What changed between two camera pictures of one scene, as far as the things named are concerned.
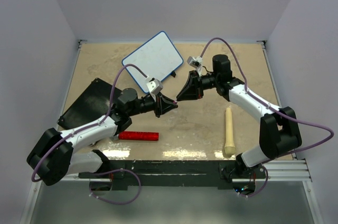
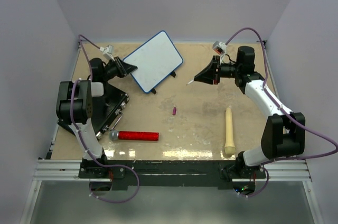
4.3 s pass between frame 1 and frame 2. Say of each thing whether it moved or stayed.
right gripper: moved
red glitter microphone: stayed
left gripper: moved
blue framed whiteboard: stayed
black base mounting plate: stayed
